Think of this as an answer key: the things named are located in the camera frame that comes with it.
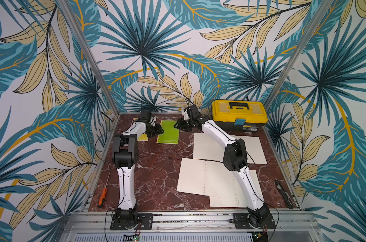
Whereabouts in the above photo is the yellow notebook pink spine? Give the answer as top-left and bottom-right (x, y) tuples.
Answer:
(131, 117), (149, 142)

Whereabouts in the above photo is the green cover notebook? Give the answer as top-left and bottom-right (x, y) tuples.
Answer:
(157, 120), (180, 145)

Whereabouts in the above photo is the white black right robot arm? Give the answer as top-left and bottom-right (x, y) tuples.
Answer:
(174, 115), (275, 228)

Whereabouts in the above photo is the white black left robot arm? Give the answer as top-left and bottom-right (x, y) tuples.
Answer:
(112, 121), (164, 228)

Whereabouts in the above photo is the open lined notebook back right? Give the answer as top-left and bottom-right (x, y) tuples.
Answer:
(193, 133), (267, 164)

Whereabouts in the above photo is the open lined notebook front right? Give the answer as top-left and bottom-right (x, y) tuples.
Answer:
(210, 172), (247, 208)

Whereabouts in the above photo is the yellow black toolbox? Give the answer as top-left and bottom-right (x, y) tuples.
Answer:
(212, 100), (268, 132)

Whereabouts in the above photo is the black utility knife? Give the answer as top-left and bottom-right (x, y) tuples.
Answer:
(275, 180), (294, 209)

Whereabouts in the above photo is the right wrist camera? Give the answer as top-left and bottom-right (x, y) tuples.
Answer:
(182, 105), (201, 121)

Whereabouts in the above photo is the orange handled screwdriver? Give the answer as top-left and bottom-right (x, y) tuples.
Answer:
(97, 173), (110, 208)

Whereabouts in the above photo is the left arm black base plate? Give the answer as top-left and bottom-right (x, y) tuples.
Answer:
(110, 213), (154, 231)

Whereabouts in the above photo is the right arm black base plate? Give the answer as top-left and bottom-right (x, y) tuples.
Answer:
(233, 213), (276, 229)

